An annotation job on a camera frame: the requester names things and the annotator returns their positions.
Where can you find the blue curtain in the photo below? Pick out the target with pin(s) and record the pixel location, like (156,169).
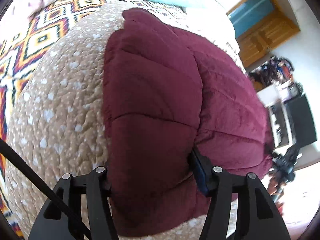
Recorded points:
(250,12)

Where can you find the black television screen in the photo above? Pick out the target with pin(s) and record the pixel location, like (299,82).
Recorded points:
(301,121)

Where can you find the shelf with clothes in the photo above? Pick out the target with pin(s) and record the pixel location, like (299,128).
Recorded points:
(272,72)

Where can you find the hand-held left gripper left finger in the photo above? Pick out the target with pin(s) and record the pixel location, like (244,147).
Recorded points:
(100,187)

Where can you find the beige patterned quilted bedspread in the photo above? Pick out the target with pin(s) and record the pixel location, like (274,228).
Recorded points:
(57,100)

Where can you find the maroon puffer jacket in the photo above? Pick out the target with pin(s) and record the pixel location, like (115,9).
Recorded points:
(160,120)

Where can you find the white cabinet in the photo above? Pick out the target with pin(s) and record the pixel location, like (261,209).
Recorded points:
(275,115)

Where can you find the wooden door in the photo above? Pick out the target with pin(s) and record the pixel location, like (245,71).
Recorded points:
(272,40)

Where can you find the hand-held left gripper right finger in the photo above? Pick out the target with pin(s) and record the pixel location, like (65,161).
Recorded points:
(200,172)

